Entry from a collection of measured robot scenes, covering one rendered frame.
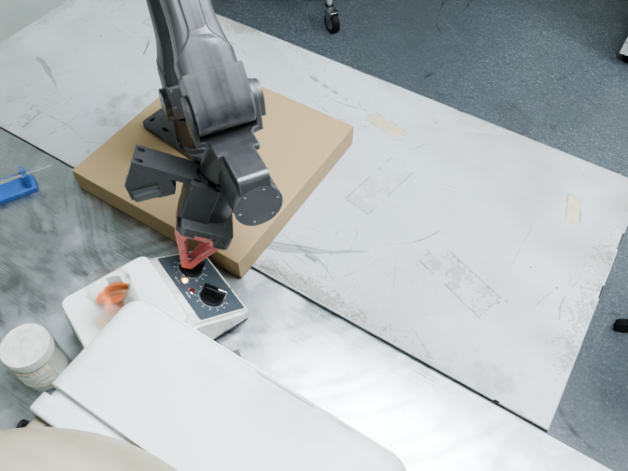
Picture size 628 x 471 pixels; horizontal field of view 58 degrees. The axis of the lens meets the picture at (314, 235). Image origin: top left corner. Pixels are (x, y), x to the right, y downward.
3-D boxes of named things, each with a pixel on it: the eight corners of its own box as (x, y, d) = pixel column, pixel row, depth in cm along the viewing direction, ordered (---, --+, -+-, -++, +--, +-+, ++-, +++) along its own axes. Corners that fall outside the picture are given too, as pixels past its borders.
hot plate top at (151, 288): (147, 256, 76) (145, 252, 76) (192, 321, 71) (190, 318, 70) (61, 304, 72) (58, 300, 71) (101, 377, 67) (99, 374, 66)
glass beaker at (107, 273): (93, 312, 71) (72, 278, 64) (132, 287, 73) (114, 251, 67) (119, 346, 68) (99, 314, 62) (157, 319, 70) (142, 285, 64)
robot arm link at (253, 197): (299, 210, 66) (292, 126, 57) (229, 235, 64) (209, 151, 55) (264, 153, 73) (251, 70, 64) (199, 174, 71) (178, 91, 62)
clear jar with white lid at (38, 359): (27, 353, 77) (1, 326, 70) (74, 346, 77) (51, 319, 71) (22, 396, 73) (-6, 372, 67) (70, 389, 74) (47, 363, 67)
